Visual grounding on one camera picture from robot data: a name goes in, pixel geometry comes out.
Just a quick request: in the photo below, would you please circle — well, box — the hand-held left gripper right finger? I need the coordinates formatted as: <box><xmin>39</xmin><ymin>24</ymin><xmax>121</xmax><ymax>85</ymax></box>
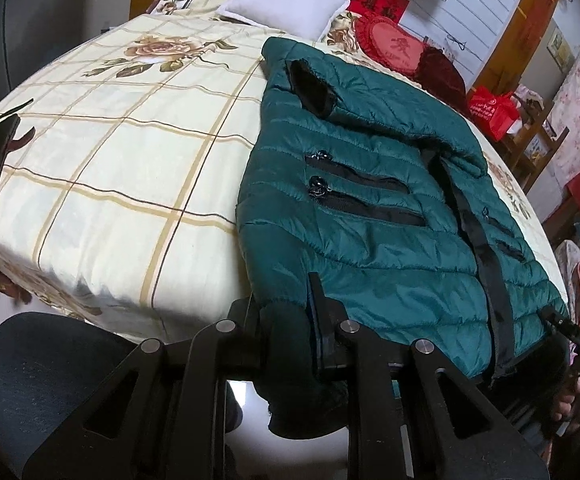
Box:
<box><xmin>307</xmin><ymin>272</ymin><xmax>553</xmax><ymax>480</ymax></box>

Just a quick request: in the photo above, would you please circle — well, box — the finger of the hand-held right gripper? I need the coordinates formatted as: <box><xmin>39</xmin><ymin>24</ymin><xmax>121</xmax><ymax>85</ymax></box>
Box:
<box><xmin>540</xmin><ymin>307</ymin><xmax>578</xmax><ymax>341</ymax></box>

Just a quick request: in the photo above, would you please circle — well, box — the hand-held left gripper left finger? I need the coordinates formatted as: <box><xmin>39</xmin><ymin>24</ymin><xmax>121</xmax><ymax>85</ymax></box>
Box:
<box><xmin>22</xmin><ymin>297</ymin><xmax>261</xmax><ymax>480</ymax></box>

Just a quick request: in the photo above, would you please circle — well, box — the green puffer jacket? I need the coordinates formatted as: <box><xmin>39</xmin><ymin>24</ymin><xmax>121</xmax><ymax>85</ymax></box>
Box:
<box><xmin>235</xmin><ymin>36</ymin><xmax>570</xmax><ymax>438</ymax></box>

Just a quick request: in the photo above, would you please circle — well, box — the person's right hand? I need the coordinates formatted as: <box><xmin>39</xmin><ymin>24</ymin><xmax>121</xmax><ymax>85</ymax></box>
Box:
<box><xmin>554</xmin><ymin>379</ymin><xmax>580</xmax><ymax>426</ymax></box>

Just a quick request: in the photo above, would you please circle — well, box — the wooden chair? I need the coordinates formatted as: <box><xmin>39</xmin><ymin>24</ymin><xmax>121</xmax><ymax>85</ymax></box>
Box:
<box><xmin>500</xmin><ymin>100</ymin><xmax>570</xmax><ymax>193</ymax></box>

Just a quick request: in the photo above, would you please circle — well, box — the bed with floral checked sheet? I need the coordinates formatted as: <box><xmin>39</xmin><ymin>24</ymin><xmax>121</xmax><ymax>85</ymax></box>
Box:
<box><xmin>0</xmin><ymin>0</ymin><xmax>570</xmax><ymax>356</ymax></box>

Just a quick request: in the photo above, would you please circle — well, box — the black mesh chair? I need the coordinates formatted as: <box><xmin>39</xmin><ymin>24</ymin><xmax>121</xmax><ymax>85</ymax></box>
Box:
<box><xmin>0</xmin><ymin>311</ymin><xmax>143</xmax><ymax>461</ymax></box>

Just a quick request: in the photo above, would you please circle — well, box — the red shopping bag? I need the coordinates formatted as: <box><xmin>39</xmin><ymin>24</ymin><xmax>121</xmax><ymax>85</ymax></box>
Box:
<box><xmin>467</xmin><ymin>85</ymin><xmax>520</xmax><ymax>142</ymax></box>

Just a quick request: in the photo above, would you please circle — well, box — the dark red velvet cushion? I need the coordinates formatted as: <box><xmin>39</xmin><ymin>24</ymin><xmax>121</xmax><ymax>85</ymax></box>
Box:
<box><xmin>415</xmin><ymin>46</ymin><xmax>468</xmax><ymax>106</ymax></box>

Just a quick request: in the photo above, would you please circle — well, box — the red heart-shaped cushion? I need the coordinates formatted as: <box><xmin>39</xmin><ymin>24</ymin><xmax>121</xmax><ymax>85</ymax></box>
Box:
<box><xmin>354</xmin><ymin>12</ymin><xmax>428</xmax><ymax>81</ymax></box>

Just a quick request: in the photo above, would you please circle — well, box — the grey refrigerator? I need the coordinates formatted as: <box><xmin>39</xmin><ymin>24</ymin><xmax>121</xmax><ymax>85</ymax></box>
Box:
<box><xmin>0</xmin><ymin>0</ymin><xmax>145</xmax><ymax>96</ymax></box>

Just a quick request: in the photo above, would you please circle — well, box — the wall calendar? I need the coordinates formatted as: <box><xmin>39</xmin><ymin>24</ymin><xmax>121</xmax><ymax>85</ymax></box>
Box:
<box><xmin>547</xmin><ymin>27</ymin><xmax>575</xmax><ymax>73</ymax></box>

